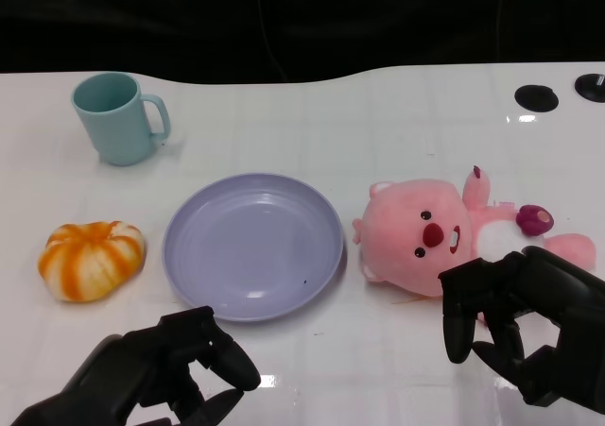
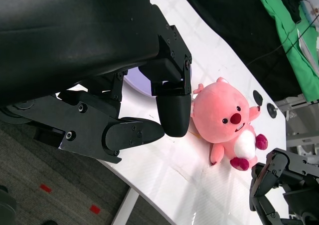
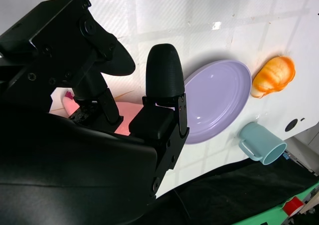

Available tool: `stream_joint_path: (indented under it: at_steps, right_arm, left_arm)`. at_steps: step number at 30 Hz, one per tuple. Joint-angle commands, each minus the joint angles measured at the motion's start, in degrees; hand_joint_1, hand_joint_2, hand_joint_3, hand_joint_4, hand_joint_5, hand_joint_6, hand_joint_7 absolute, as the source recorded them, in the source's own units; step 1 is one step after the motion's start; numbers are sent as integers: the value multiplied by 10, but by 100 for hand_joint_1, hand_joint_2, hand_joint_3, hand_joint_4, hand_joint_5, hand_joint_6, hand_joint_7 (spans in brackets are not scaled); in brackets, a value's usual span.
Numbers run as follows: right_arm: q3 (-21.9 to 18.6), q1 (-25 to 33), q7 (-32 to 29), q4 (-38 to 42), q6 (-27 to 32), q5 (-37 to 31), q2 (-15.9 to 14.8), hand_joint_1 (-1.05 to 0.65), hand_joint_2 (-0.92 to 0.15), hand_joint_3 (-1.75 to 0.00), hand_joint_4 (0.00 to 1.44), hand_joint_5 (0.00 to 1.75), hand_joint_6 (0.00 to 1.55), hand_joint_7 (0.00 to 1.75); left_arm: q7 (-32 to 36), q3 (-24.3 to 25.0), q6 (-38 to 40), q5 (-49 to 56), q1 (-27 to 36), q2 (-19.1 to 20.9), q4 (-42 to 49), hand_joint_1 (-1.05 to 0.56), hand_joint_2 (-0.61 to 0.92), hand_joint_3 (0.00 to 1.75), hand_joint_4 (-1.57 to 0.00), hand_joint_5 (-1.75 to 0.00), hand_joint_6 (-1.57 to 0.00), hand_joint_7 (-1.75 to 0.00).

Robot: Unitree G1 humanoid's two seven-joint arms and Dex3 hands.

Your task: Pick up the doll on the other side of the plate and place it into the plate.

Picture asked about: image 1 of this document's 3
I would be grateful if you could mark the black round table grommet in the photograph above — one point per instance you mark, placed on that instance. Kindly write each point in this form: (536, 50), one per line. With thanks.
(536, 98)
(591, 86)

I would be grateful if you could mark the pink plush beaver doll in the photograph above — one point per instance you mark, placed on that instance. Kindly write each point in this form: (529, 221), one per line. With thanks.
(402, 227)

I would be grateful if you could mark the orange white pumpkin toy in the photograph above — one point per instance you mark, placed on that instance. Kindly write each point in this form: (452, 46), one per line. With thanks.
(90, 260)

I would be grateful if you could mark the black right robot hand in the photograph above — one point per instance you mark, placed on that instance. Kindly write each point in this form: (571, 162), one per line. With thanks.
(562, 303)

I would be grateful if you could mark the lavender plastic plate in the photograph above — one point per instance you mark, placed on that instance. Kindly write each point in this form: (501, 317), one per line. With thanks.
(250, 251)

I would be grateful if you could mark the teal plastic mug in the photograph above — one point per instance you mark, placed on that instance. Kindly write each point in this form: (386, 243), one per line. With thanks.
(118, 124)

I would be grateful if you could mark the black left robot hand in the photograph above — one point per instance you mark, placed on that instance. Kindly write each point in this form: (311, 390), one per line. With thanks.
(142, 364)

